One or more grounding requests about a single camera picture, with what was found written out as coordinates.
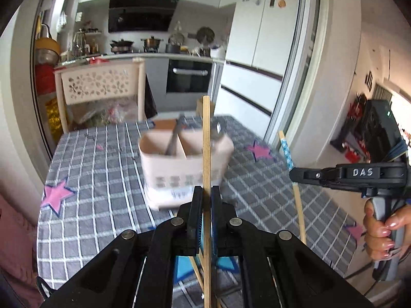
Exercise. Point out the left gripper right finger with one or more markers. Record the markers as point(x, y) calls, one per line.
point(224, 239)

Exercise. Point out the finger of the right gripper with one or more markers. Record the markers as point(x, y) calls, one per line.
point(317, 177)

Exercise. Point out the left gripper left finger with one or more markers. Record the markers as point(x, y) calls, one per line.
point(189, 233)

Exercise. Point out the bamboo chopstick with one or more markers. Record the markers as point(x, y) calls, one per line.
point(197, 272)

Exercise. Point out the steel spoon dark handle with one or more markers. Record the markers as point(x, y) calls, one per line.
point(171, 147)

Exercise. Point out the plain wooden chopstick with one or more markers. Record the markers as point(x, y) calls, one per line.
point(207, 245)

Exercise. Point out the person's right hand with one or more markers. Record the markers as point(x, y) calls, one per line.
point(378, 242)

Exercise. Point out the beige plastic utensil caddy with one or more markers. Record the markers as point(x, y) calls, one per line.
point(169, 181)

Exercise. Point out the white refrigerator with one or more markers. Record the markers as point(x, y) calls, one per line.
point(259, 47)

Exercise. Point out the black built-in oven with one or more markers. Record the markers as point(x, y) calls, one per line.
point(188, 76)

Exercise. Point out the golden pot on stove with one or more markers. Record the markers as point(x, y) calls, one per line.
point(151, 44)

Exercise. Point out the black wok on stove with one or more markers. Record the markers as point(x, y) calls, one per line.
point(121, 46)

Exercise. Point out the black range hood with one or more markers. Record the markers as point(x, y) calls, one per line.
point(140, 15)

